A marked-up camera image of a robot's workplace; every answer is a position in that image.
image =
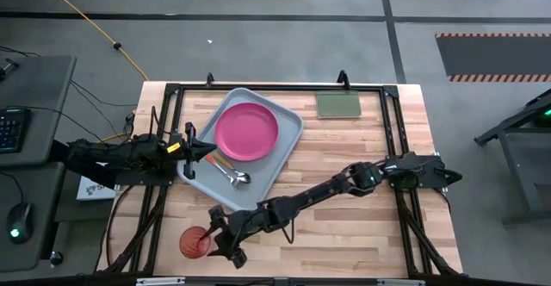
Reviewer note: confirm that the black hazard-striped floor mat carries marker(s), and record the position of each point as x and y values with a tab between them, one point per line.
495	55

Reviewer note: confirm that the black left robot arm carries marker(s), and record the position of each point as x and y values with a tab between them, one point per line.
112	154

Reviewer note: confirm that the black neighbouring rig stand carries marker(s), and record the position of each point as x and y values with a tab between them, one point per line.
512	122

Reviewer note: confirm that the translucent red cup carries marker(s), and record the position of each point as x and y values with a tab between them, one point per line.
189	245

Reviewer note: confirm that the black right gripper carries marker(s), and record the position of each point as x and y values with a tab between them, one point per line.
241	228

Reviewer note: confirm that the green rectangular mat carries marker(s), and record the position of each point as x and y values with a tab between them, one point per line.
338	104

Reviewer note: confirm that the black keyboard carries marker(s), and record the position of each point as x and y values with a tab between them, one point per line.
13	128

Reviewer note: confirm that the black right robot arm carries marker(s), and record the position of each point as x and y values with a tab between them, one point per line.
318	191

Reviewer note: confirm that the black round knob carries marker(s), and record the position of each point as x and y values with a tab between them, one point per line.
56	258

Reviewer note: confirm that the grey plastic tray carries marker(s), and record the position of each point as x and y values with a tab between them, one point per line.
284	131

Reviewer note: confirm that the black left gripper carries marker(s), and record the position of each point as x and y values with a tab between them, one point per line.
176	148

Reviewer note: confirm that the grey side desk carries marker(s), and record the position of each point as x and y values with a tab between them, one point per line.
39	88

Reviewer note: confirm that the black desk clamp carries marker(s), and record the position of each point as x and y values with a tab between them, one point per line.
8	68

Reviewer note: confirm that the white printed box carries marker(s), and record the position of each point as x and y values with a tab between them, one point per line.
92	190

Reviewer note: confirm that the black aluminium table frame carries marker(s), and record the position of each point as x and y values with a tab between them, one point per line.
280	88

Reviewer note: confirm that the black frame clamp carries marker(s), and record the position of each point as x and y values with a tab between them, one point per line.
209	79
343	77

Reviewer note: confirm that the black computer mouse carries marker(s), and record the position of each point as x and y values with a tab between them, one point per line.
19	221

